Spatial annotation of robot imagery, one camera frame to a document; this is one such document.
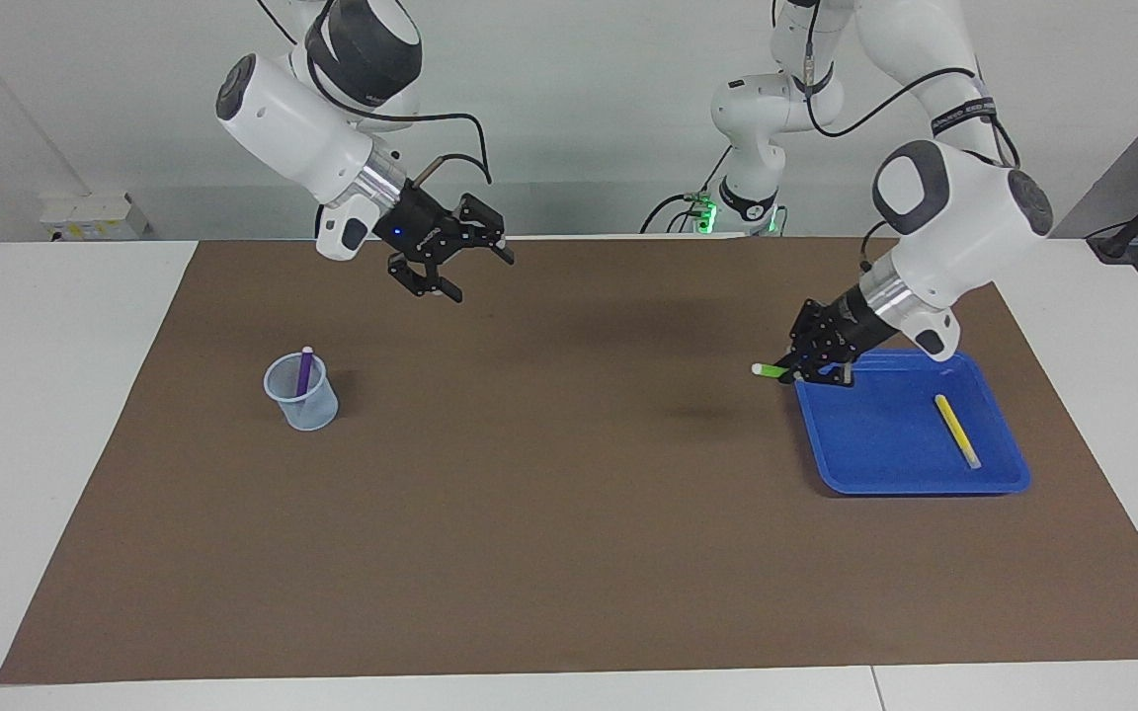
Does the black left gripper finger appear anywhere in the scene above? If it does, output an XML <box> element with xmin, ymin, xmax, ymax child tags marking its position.
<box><xmin>806</xmin><ymin>346</ymin><xmax>854</xmax><ymax>388</ymax></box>
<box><xmin>776</xmin><ymin>299</ymin><xmax>832</xmax><ymax>371</ymax></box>

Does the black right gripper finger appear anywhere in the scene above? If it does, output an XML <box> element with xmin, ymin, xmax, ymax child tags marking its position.
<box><xmin>389</xmin><ymin>257</ymin><xmax>463</xmax><ymax>303</ymax></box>
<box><xmin>460</xmin><ymin>195</ymin><xmax>516</xmax><ymax>266</ymax></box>

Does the yellow pen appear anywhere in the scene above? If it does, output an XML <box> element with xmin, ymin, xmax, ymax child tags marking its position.
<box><xmin>934</xmin><ymin>394</ymin><xmax>982</xmax><ymax>470</ymax></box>

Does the blue plastic tray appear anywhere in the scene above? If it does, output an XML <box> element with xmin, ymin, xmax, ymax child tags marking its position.
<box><xmin>789</xmin><ymin>348</ymin><xmax>1032</xmax><ymax>496</ymax></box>

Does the translucent plastic cup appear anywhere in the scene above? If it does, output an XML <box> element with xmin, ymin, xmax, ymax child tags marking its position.
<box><xmin>264</xmin><ymin>353</ymin><xmax>340</xmax><ymax>433</ymax></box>

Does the brown table mat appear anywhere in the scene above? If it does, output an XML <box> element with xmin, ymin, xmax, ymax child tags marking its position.
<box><xmin>0</xmin><ymin>237</ymin><xmax>1138</xmax><ymax>685</ymax></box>

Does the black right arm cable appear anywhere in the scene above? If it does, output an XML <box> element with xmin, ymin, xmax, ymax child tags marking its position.
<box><xmin>258</xmin><ymin>0</ymin><xmax>491</xmax><ymax>189</ymax></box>

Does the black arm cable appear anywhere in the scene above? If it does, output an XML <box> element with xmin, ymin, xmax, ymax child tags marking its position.
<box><xmin>772</xmin><ymin>0</ymin><xmax>1019</xmax><ymax>169</ymax></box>
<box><xmin>258</xmin><ymin>0</ymin><xmax>491</xmax><ymax>189</ymax></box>

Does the black base cable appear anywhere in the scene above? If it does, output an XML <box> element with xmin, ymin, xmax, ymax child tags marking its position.
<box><xmin>640</xmin><ymin>148</ymin><xmax>733</xmax><ymax>235</ymax></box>

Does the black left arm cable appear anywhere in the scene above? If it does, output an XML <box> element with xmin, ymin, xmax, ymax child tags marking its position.
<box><xmin>772</xmin><ymin>0</ymin><xmax>1019</xmax><ymax>169</ymax></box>

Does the black left arm strap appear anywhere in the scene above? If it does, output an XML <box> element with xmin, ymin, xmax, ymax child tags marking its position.
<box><xmin>930</xmin><ymin>97</ymin><xmax>1000</xmax><ymax>135</ymax></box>

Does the white wall socket box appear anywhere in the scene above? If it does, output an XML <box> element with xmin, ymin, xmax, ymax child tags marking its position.
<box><xmin>40</xmin><ymin>193</ymin><xmax>150</xmax><ymax>241</ymax></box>

